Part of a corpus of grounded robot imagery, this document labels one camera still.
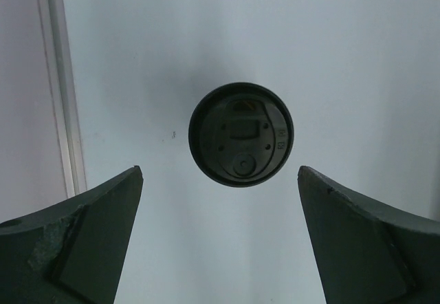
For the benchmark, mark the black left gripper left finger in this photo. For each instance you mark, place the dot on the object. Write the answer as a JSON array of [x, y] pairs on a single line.
[[72, 251]]

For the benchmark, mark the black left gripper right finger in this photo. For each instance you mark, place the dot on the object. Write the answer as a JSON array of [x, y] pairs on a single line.
[[367, 251]]

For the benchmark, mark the aluminium corner post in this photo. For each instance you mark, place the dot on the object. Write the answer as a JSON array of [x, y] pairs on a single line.
[[62, 89]]

